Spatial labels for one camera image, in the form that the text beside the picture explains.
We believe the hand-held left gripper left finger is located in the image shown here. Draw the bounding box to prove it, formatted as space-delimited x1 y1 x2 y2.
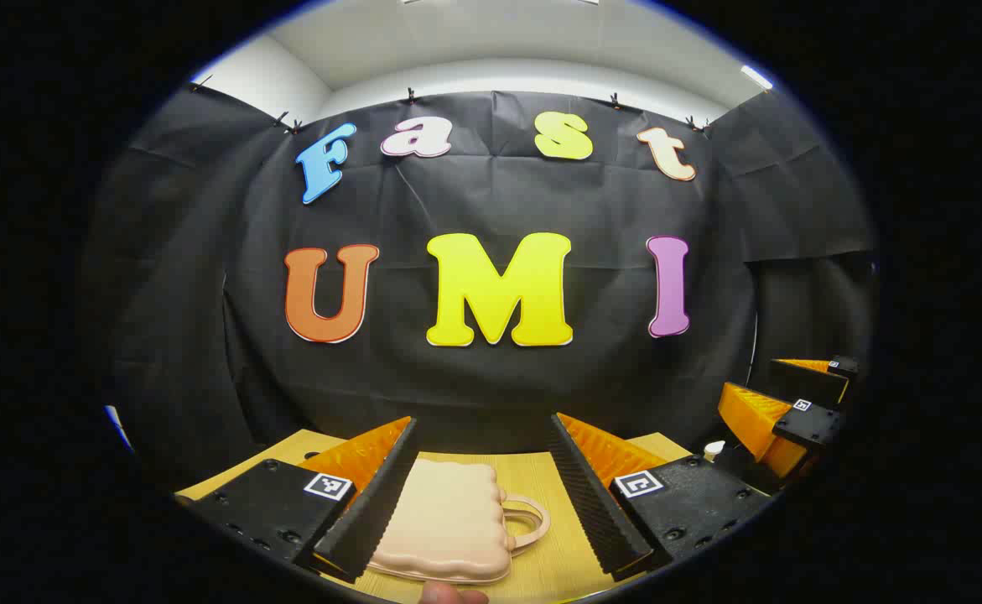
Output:
174 417 421 585

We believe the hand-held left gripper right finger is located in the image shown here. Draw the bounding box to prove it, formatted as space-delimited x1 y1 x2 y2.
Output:
549 413 773 583

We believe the beige scalloped suitcase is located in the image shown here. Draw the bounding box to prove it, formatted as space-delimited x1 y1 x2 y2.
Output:
369 457 552 586

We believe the black backdrop cloth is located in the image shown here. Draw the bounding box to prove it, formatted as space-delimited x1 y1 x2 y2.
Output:
80 84 877 496

